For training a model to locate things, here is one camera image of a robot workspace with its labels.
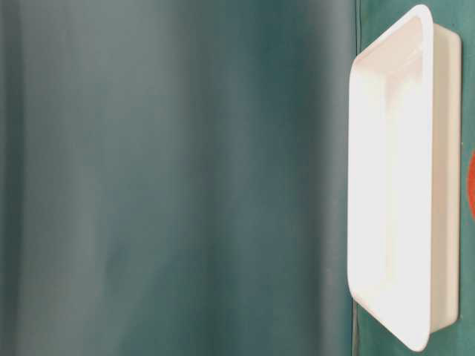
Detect red tape roll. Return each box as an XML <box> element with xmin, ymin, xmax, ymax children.
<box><xmin>467</xmin><ymin>151</ymin><xmax>475</xmax><ymax>218</ymax></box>

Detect white plastic case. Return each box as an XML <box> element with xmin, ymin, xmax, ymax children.
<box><xmin>347</xmin><ymin>4</ymin><xmax>462</xmax><ymax>352</ymax></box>

